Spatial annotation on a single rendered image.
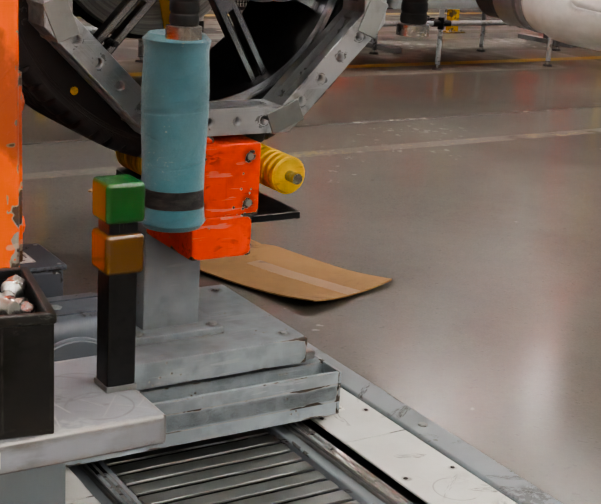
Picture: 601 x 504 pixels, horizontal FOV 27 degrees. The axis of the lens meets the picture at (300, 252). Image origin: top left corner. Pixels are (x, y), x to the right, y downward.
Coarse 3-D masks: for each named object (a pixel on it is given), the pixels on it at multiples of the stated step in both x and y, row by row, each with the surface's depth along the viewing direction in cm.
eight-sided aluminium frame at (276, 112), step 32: (32, 0) 165; (64, 0) 163; (352, 0) 191; (384, 0) 189; (64, 32) 164; (352, 32) 187; (96, 64) 172; (320, 64) 186; (128, 96) 171; (288, 96) 185; (320, 96) 188; (224, 128) 180; (256, 128) 183; (288, 128) 186
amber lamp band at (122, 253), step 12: (96, 228) 120; (96, 240) 119; (108, 240) 117; (120, 240) 118; (132, 240) 118; (96, 252) 119; (108, 252) 117; (120, 252) 118; (132, 252) 119; (96, 264) 120; (108, 264) 118; (120, 264) 118; (132, 264) 119
